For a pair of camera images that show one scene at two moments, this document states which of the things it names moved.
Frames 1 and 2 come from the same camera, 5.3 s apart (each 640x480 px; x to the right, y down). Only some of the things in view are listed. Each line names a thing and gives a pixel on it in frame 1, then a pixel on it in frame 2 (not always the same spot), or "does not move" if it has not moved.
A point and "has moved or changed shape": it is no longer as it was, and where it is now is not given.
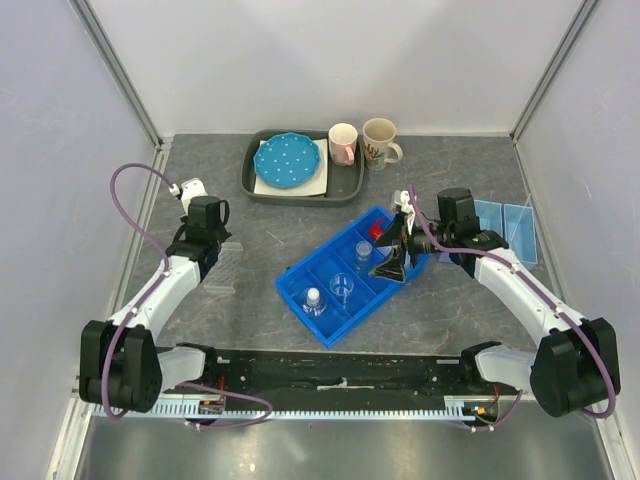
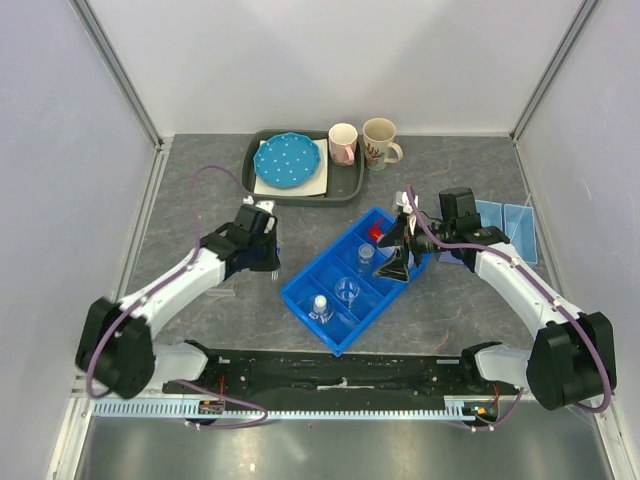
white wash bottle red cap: (376, 230) does not move
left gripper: (223, 234) to (271, 263)
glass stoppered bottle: (363, 250) does not move
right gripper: (392, 266) does not move
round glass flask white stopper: (313, 306) has moved or changed shape
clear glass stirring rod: (520, 217) does not move
